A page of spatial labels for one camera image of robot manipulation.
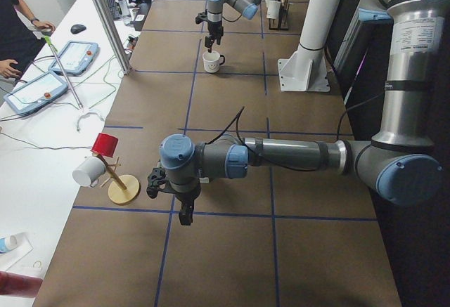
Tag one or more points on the black mug rack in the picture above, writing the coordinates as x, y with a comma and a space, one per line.
282, 22

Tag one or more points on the white smiley mug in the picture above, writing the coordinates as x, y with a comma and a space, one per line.
212, 61

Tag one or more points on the aluminium frame post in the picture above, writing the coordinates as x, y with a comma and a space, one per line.
112, 35

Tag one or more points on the near teach pendant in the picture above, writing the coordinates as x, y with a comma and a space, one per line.
36, 94

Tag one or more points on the far teach pendant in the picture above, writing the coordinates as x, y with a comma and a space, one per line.
76, 56

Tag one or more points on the metal rod with clamp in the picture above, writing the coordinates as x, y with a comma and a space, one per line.
84, 112

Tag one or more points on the red cylinder on desk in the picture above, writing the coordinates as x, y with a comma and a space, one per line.
19, 285

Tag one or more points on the teach pendant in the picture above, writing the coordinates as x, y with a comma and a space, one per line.
76, 56
36, 94

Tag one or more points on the black keyboard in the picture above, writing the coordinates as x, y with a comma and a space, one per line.
114, 9

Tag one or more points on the white home mug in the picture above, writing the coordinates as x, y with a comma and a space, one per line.
273, 10

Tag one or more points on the red cup on stand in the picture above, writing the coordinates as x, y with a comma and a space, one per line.
105, 145

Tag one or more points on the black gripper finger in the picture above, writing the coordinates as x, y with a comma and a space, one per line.
186, 216
208, 43

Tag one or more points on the person in black shirt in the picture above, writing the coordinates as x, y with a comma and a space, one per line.
19, 46

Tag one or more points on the wooden mug tree stand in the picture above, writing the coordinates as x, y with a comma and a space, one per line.
123, 189

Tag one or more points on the white cup on stand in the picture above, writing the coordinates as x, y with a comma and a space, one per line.
88, 172

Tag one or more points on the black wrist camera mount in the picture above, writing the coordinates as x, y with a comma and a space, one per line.
201, 17

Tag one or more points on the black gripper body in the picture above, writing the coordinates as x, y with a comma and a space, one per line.
188, 198
214, 29

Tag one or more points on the black computer mouse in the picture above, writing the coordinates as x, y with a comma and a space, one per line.
77, 28

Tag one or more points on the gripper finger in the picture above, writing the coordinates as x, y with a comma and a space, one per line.
218, 39

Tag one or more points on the white camera pole base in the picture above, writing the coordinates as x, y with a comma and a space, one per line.
305, 70

